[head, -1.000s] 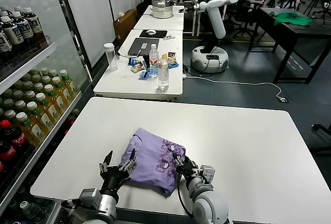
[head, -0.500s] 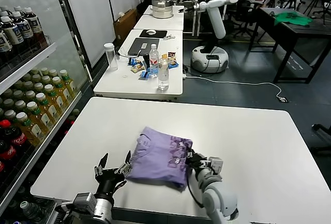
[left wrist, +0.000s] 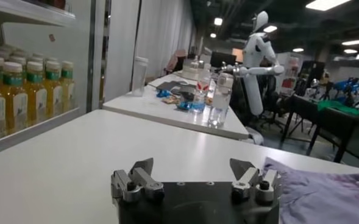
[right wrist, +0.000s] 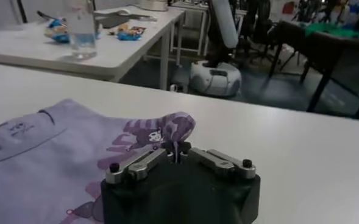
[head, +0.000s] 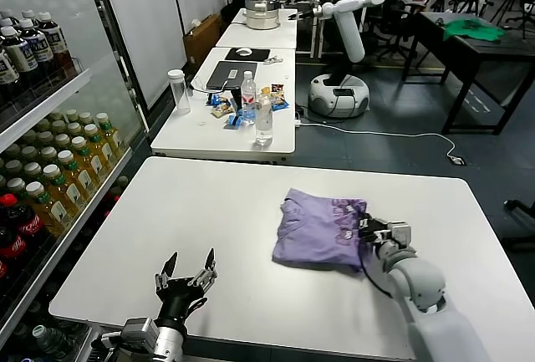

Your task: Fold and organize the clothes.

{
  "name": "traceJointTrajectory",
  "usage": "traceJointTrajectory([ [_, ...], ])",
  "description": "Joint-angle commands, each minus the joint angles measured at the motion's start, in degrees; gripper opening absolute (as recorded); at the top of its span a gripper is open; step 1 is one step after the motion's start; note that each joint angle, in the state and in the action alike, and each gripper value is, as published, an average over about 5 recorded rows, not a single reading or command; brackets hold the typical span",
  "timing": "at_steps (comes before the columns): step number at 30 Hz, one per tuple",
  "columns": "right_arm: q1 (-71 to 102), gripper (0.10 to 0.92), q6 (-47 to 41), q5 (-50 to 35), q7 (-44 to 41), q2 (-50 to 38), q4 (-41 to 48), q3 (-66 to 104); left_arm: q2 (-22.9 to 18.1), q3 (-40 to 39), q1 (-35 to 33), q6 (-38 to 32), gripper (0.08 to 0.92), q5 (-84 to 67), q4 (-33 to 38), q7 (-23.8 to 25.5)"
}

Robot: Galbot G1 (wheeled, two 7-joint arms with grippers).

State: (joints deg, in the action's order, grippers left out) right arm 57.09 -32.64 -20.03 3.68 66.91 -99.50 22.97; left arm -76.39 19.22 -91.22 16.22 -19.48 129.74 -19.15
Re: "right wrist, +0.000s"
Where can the clear unlabelled water bottle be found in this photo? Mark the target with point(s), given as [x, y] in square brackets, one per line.
[82, 36]

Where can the white wheeled humanoid robot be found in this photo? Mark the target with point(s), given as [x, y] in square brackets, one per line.
[225, 24]

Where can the blue snack packet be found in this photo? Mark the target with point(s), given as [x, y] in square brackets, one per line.
[127, 36]
[57, 32]

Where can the dark snack packet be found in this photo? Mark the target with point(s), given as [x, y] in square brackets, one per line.
[139, 30]

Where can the black table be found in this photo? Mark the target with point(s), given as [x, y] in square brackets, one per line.
[328, 48]

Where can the purple t-shirt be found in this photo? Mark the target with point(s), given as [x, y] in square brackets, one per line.
[60, 158]

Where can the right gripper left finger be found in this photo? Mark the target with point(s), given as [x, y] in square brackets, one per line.
[136, 169]

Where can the white rectangular desk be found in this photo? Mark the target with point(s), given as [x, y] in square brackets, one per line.
[130, 58]

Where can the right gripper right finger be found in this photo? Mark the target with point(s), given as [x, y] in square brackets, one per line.
[225, 165]

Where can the green cloth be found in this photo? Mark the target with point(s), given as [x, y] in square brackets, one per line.
[331, 30]

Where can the white computer mouse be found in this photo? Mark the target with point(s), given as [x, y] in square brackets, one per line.
[123, 11]

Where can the dark grey laptop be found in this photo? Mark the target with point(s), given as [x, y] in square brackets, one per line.
[115, 22]

